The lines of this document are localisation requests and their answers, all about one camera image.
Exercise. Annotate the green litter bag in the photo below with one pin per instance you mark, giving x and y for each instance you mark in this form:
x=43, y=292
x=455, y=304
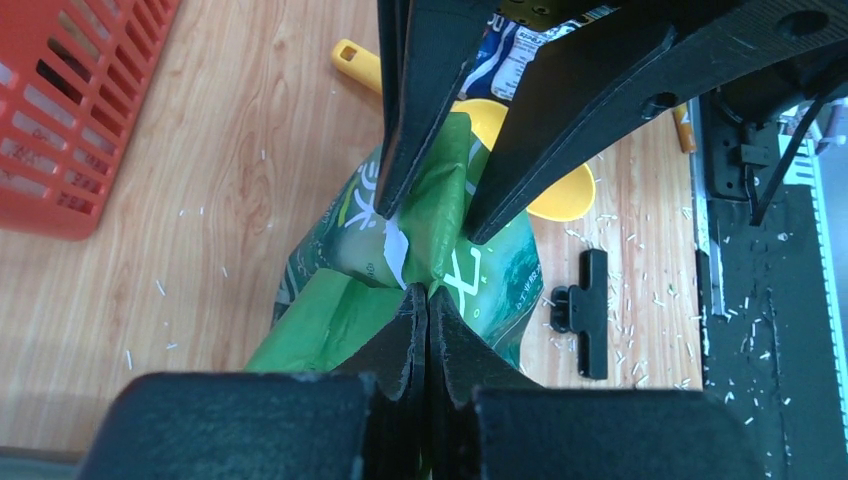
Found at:
x=345, y=279

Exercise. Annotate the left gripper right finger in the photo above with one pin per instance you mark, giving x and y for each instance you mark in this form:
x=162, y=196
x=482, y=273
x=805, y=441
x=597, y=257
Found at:
x=459, y=363

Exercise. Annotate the black bag clip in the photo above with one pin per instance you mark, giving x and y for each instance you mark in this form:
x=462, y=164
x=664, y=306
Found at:
x=581, y=309

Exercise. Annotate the red shopping basket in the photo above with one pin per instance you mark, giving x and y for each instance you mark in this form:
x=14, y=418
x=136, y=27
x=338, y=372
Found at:
x=74, y=76

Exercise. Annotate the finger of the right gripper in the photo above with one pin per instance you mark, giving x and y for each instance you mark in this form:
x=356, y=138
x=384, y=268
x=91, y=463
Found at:
x=427, y=48
x=588, y=89

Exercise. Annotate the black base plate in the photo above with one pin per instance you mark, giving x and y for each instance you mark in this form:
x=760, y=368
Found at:
x=771, y=329

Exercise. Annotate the yellow plastic scoop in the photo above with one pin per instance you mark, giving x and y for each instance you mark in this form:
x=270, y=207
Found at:
x=567, y=199

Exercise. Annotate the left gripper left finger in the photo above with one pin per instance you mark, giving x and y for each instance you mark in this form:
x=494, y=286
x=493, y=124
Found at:
x=395, y=359

